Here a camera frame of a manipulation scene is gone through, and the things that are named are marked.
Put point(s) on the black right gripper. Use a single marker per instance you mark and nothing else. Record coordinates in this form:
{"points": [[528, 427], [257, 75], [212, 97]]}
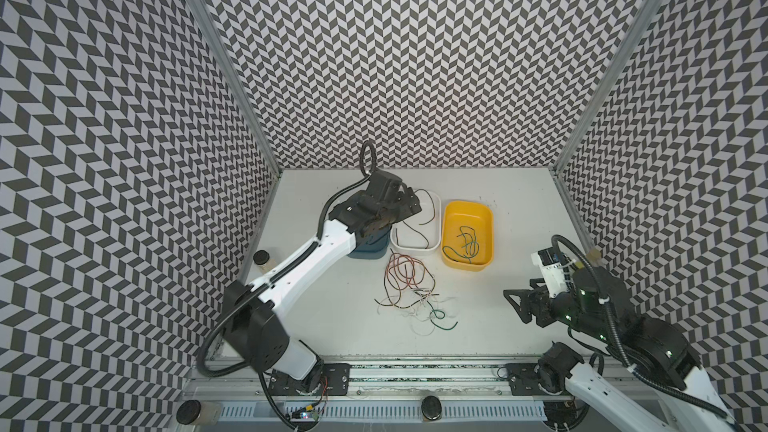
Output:
{"points": [[539, 305]]}

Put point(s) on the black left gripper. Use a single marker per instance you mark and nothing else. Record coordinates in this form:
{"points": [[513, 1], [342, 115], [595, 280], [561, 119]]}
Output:
{"points": [[404, 205]]}

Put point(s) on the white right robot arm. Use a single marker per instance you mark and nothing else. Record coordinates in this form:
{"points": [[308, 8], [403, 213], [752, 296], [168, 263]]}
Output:
{"points": [[589, 299]]}

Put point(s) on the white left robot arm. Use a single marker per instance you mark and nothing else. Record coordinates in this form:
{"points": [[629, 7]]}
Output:
{"points": [[249, 332]]}

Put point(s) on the white plastic bin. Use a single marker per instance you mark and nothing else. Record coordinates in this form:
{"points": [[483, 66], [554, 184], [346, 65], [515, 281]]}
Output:
{"points": [[420, 235]]}

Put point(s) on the teal plastic bin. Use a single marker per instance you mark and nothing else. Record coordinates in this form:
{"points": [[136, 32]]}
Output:
{"points": [[373, 249]]}

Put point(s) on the yellow plastic bin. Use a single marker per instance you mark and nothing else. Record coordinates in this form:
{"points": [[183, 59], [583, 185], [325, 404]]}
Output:
{"points": [[467, 241]]}

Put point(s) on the black lid spice jar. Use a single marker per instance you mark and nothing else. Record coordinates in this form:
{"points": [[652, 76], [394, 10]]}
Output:
{"points": [[264, 261]]}

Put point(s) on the white lid clear jar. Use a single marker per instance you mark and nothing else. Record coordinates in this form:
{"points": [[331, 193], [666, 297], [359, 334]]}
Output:
{"points": [[196, 412]]}

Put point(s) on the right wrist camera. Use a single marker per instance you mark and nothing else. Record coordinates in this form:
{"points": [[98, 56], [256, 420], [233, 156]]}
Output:
{"points": [[555, 268]]}

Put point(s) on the black knob on rail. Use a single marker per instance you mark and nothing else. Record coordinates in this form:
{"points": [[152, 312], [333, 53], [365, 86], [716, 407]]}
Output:
{"points": [[431, 408]]}

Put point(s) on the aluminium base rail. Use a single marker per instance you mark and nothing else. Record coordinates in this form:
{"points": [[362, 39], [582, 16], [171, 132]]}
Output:
{"points": [[389, 391]]}

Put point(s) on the aluminium corner post left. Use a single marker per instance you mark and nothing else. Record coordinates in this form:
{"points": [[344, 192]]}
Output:
{"points": [[219, 53]]}

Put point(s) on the aluminium corner post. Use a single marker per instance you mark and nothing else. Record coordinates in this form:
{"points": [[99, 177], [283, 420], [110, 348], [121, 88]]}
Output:
{"points": [[219, 53], [642, 21]]}

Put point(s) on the aluminium corner post right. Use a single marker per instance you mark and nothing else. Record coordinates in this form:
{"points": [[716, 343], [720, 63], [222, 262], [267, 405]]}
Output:
{"points": [[642, 21]]}

